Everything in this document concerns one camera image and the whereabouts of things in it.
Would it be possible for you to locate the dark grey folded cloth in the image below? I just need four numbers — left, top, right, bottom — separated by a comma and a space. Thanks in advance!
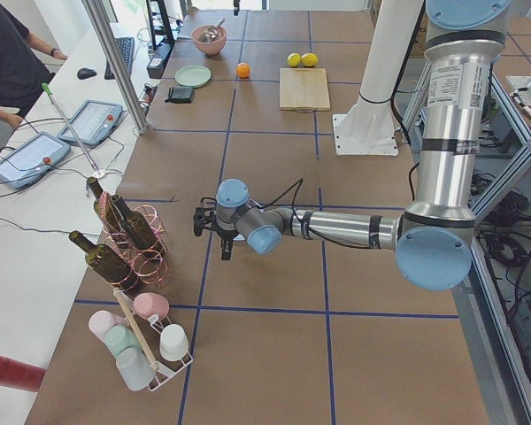
165, 86, 195, 104

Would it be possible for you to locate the orange mandarin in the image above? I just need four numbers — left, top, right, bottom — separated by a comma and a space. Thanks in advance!
236, 62, 251, 79

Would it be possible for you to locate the metal scoop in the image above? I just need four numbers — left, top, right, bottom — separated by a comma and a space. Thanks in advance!
198, 17, 226, 43

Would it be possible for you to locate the mint green plastic cup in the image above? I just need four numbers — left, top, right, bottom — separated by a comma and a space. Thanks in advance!
104, 325, 141, 358

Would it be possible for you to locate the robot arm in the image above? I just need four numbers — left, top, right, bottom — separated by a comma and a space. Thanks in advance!
193, 1, 511, 290

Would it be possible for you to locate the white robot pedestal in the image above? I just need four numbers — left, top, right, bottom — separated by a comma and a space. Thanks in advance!
333, 0, 424, 156

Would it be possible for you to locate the pale lilac plastic cup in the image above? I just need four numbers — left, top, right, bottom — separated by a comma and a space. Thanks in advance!
88, 310, 127, 342

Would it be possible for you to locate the pink bowl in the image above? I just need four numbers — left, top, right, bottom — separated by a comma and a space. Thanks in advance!
191, 26, 227, 56

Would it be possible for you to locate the yellow lemon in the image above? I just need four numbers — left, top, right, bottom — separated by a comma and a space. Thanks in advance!
301, 52, 319, 67
287, 52, 302, 68

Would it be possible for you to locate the metal rod green tip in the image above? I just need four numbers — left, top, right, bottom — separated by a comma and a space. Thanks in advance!
42, 83, 107, 179

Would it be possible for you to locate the blue teach pendant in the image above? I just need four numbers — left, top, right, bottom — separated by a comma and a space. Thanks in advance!
69, 99, 123, 147
0, 132, 71, 189

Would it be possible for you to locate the grey-blue plastic cup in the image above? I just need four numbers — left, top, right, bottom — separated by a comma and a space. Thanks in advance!
116, 347, 156, 391

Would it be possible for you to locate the copper wire bottle rack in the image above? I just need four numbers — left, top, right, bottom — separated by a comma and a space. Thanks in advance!
94, 191, 169, 290

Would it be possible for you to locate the aluminium frame post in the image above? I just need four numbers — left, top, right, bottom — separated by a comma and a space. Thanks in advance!
81, 0, 149, 135

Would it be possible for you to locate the pink plastic cup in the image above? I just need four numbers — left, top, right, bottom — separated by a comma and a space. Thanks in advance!
133, 292, 170, 320

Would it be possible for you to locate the white wire cup rack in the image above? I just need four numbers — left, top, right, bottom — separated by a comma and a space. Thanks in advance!
128, 297, 193, 392

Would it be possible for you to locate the mint green plate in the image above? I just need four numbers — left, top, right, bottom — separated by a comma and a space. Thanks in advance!
174, 65, 212, 89

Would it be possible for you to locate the wooden rack handle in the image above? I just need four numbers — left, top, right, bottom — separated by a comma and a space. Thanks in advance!
113, 290, 159, 371

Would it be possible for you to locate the red cylinder tube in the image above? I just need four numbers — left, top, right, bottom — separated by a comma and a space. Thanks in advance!
0, 355, 46, 392

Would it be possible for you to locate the black keyboard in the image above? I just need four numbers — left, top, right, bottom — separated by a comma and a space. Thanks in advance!
104, 36, 135, 80

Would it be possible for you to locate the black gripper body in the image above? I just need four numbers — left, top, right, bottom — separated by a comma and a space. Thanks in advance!
193, 197, 235, 241

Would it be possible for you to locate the black computer mouse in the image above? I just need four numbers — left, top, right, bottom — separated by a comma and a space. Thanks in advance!
76, 67, 96, 80

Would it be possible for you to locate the person in black shirt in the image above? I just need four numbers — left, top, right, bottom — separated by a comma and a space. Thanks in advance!
0, 4, 67, 128

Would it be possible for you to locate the dark green wine bottle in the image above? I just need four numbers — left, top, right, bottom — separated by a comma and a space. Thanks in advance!
69, 230, 142, 294

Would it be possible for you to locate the bamboo cutting board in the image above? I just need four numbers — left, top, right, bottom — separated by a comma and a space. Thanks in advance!
279, 67, 331, 111

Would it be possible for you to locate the white plastic cup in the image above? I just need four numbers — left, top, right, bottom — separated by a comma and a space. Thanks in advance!
159, 324, 189, 361

